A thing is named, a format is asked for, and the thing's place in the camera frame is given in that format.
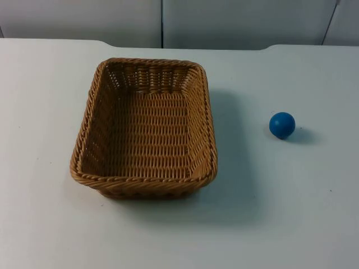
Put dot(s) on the pale brown wicker basket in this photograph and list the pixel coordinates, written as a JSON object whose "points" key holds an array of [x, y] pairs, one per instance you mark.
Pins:
{"points": [[151, 131]]}

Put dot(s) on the blue ball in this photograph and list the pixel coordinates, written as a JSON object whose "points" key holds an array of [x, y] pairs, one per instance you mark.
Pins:
{"points": [[282, 125]]}

